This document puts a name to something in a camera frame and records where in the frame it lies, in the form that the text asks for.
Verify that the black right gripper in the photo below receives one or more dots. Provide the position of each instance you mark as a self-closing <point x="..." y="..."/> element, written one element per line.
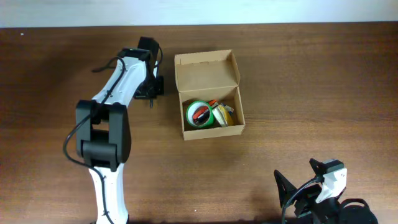
<point x="302" y="196"/>

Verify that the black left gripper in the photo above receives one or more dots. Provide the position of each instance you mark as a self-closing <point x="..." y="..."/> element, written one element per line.
<point x="150" y="92"/>

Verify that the green tape roll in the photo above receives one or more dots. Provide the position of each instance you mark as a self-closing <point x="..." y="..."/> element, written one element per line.
<point x="192" y="109"/>

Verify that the orange black stapler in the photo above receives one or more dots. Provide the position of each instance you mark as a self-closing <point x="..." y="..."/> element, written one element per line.
<point x="203" y="113"/>

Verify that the brown cardboard box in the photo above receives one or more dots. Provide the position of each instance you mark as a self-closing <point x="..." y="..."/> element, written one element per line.
<point x="204" y="76"/>

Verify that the yellow sticky note pad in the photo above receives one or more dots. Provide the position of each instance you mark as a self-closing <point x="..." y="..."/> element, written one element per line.
<point x="223" y="116"/>

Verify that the blue white staples box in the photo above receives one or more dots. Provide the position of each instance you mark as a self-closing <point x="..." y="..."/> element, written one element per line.
<point x="229" y="109"/>

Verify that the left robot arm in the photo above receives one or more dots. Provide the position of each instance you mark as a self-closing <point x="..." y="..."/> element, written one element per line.
<point x="102" y="131"/>

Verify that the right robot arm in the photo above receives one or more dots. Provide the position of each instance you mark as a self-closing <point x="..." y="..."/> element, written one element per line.
<point x="352" y="210"/>

